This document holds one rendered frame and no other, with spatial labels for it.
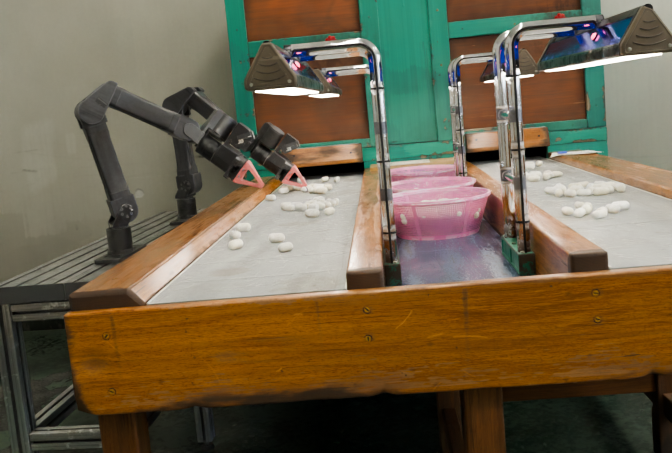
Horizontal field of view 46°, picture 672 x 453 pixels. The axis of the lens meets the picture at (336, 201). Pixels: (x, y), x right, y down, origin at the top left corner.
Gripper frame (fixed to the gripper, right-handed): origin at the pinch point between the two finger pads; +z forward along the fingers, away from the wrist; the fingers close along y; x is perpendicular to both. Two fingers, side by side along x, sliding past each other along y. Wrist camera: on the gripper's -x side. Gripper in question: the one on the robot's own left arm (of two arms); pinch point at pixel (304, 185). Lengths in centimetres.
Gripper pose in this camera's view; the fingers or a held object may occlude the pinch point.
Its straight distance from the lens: 255.9
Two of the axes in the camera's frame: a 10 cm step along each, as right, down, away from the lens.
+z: 8.1, 5.9, 0.4
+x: -5.8, 8.0, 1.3
